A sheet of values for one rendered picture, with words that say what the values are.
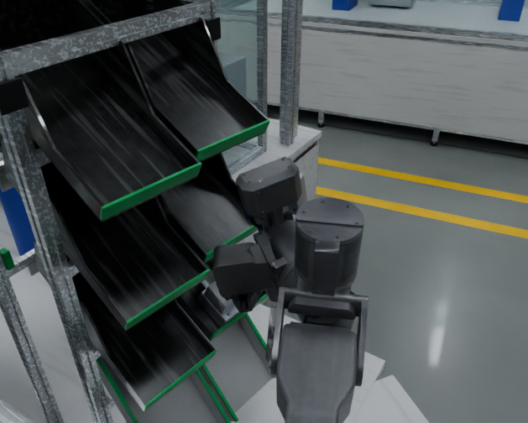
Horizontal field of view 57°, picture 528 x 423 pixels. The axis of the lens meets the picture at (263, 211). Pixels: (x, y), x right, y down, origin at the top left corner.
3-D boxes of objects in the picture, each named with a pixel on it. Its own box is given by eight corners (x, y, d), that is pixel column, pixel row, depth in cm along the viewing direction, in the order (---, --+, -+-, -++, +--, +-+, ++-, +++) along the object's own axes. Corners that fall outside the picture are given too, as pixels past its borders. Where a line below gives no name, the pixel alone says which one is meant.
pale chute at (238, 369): (273, 377, 96) (285, 375, 93) (224, 421, 88) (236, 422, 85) (199, 256, 97) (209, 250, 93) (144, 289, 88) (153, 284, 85)
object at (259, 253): (283, 258, 48) (219, 285, 46) (290, 304, 52) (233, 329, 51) (259, 222, 52) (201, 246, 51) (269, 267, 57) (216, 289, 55)
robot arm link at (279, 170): (328, 198, 43) (265, 224, 42) (342, 321, 56) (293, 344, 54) (290, 154, 49) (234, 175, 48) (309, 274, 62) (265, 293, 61)
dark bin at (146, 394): (213, 357, 76) (225, 337, 70) (143, 412, 67) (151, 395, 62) (108, 230, 83) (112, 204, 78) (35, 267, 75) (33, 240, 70)
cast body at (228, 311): (240, 315, 82) (252, 295, 77) (221, 329, 80) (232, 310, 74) (208, 279, 85) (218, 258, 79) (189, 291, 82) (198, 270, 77)
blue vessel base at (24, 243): (82, 242, 154) (63, 166, 140) (40, 268, 143) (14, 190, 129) (50, 227, 161) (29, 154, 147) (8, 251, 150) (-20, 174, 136)
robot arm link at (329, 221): (359, 394, 41) (378, 299, 33) (264, 381, 42) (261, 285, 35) (360, 294, 50) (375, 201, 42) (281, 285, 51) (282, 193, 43)
